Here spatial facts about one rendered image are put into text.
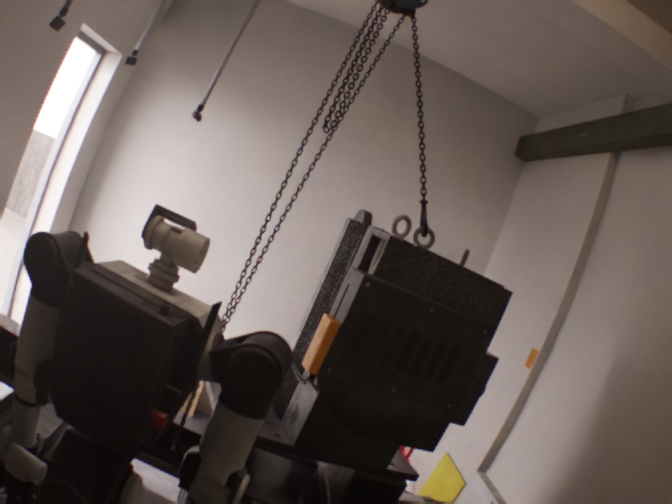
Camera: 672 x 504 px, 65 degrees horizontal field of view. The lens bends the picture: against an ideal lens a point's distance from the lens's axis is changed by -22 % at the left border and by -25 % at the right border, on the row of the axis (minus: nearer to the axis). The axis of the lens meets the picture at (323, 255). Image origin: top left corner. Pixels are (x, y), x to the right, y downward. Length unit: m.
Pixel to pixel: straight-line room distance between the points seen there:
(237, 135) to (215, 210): 0.51
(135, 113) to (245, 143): 0.85
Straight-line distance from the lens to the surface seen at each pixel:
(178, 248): 1.11
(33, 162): 8.69
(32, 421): 1.35
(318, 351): 1.80
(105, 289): 0.97
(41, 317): 1.21
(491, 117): 4.53
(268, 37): 4.42
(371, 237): 2.05
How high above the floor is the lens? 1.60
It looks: 3 degrees down
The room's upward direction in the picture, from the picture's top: 23 degrees clockwise
